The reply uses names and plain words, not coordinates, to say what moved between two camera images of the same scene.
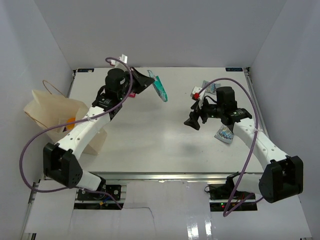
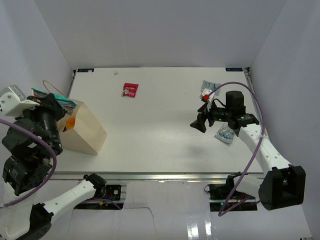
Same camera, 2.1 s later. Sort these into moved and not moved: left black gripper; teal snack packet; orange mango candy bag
Moved: teal snack packet; left black gripper
Not moved: orange mango candy bag
